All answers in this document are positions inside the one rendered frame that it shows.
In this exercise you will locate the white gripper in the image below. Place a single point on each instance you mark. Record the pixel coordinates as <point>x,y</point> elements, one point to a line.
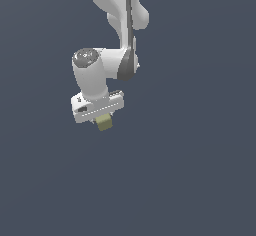
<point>96,108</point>

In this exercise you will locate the small olive yellow cube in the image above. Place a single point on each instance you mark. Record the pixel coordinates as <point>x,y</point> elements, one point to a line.
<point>104,122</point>

